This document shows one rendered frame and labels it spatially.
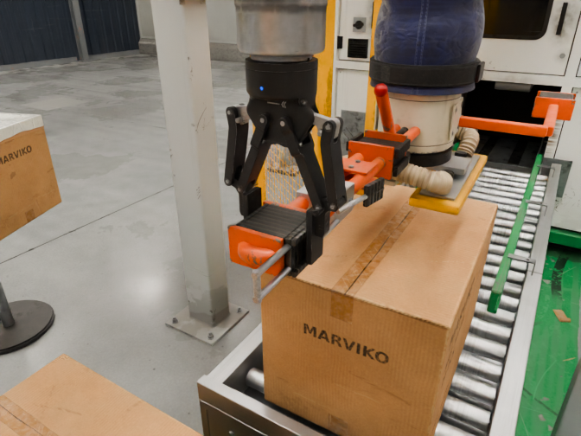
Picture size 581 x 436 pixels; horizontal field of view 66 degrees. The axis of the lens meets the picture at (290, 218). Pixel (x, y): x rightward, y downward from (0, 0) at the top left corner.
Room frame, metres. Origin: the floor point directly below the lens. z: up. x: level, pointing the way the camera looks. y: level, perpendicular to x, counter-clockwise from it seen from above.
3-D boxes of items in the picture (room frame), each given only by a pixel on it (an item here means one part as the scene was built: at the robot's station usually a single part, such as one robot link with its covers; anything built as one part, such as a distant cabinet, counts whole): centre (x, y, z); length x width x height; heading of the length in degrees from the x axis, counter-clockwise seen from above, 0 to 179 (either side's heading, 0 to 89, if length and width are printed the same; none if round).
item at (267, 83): (0.49, 0.01, 1.36); 0.08 x 0.07 x 0.09; 59
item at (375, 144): (0.78, -0.16, 1.21); 0.10 x 0.08 x 0.06; 60
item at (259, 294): (0.51, -0.05, 1.20); 0.31 x 0.03 x 0.05; 150
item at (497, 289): (1.82, -1.09, 0.60); 1.60 x 0.10 x 0.09; 149
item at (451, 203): (0.96, -0.37, 1.11); 0.34 x 0.10 x 0.05; 150
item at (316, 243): (0.46, -0.03, 1.22); 0.03 x 0.01 x 0.07; 149
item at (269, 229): (0.49, 0.02, 1.20); 0.08 x 0.07 x 0.05; 150
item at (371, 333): (0.97, -0.26, 0.75); 0.60 x 0.40 x 0.40; 150
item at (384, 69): (1.00, -0.29, 1.33); 0.23 x 0.23 x 0.04
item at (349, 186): (0.60, -0.05, 1.20); 0.07 x 0.07 x 0.04; 60
